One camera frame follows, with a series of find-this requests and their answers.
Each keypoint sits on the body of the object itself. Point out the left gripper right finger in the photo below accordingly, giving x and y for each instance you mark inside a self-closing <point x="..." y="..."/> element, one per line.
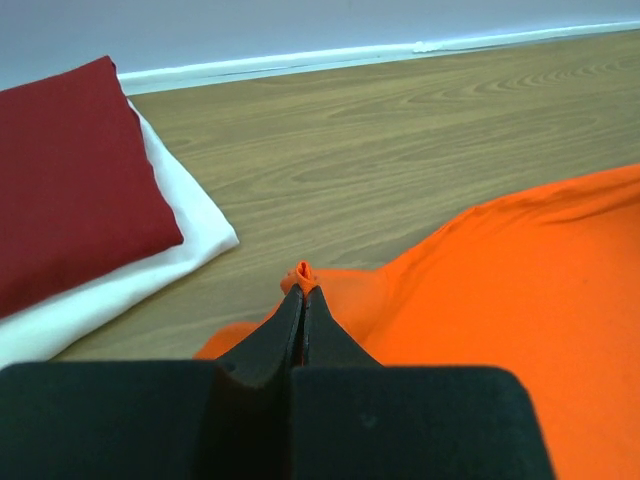
<point x="352" y="418"/>

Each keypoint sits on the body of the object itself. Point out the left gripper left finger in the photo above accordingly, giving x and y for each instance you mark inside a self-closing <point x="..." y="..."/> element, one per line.
<point x="169" y="419"/>

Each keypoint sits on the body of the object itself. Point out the orange t-shirt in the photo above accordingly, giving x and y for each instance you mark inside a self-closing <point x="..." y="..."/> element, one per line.
<point x="543" y="283"/>

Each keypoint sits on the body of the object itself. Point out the folded white t-shirt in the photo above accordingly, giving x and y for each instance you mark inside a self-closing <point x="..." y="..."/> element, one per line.
<point x="41" y="332"/>

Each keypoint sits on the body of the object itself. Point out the folded dark red t-shirt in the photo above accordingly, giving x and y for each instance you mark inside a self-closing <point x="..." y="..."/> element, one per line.
<point x="79" y="198"/>

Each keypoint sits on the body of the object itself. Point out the aluminium frame rail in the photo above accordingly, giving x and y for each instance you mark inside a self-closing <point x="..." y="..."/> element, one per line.
<point x="195" y="75"/>

